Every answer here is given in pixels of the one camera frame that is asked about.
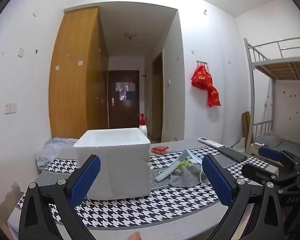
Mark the black white houndstooth mat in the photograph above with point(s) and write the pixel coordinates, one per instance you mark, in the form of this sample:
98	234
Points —
140	210

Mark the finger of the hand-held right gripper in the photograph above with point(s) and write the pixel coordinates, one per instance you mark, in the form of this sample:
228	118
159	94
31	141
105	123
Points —
270	153
257	171

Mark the dark flat case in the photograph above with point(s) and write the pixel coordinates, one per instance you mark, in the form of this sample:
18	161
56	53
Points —
233	155

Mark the ceiling lamp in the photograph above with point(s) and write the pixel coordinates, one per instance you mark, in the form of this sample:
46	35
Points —
130	34

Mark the red plastic bag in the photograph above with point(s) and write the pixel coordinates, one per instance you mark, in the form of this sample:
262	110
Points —
202	80

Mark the light blue cloth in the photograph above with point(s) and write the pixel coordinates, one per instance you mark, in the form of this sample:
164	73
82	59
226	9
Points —
52	150

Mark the yellow foam net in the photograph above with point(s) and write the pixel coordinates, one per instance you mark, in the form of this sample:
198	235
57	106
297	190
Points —
186	164

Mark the person's left hand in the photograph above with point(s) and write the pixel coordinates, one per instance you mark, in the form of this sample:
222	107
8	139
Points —
135	236

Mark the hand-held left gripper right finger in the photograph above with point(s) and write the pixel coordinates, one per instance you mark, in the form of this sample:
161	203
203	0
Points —
217	182

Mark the metal wall hook rack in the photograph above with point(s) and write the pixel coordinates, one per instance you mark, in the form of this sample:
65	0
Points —
202	62

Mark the red snack packet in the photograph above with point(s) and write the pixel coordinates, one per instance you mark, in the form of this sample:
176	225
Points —
159	149

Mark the white remote control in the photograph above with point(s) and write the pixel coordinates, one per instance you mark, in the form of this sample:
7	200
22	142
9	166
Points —
211	142

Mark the wooden side door frame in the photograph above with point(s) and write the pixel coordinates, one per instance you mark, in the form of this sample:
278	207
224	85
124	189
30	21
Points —
157	97

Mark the grey bedding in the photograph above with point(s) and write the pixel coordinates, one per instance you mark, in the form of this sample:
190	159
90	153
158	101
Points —
268	140

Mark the wooden boards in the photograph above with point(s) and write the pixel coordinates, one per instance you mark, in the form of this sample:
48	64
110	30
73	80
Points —
246	130

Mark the dark brown door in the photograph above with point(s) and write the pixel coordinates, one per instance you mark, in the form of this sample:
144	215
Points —
122	110

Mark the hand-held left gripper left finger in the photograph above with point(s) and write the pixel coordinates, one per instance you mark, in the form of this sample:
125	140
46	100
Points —
86	180

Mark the white pump bottle red cap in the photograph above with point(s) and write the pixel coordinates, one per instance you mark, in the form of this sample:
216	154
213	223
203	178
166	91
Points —
143	128

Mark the white foam box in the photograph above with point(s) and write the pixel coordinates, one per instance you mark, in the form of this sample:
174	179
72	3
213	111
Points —
125	170

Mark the white plastic bag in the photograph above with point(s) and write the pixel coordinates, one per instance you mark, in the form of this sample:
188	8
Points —
238	145

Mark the metal bunk bed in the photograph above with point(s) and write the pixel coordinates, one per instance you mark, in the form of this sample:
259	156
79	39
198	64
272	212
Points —
252	80

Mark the white foam tube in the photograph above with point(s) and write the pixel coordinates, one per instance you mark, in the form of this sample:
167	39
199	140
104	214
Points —
165	173

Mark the white wall switch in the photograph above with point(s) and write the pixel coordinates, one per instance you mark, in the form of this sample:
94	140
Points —
13	107
7	108

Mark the wooden wardrobe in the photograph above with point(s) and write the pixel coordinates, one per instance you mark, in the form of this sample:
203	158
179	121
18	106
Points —
70	80

